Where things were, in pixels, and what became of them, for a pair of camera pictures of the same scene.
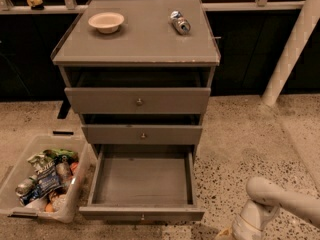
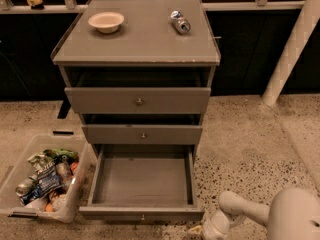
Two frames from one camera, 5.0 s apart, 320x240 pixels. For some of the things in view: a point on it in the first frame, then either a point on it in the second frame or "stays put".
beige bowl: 106,22 stays put
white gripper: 240,231 → 211,228
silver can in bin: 23,186 stays put
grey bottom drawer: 150,182 stays put
